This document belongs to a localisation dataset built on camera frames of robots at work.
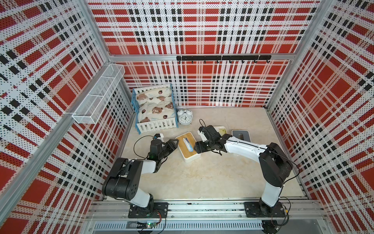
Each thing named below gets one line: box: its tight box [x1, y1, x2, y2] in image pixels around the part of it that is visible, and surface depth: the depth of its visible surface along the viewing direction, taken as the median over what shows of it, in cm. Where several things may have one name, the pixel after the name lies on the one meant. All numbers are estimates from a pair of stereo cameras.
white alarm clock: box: [177, 109, 194, 126], surface depth 107 cm
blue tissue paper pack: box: [182, 137, 194, 153], surface depth 93 cm
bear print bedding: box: [135, 86, 176, 124], surface depth 110 cm
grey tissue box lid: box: [231, 129, 252, 143], surface depth 100 cm
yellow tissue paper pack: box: [218, 128, 227, 137], surface depth 103 cm
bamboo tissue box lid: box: [176, 132, 198, 158], surface depth 95 cm
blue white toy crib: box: [130, 82, 179, 135], surface depth 110 cm
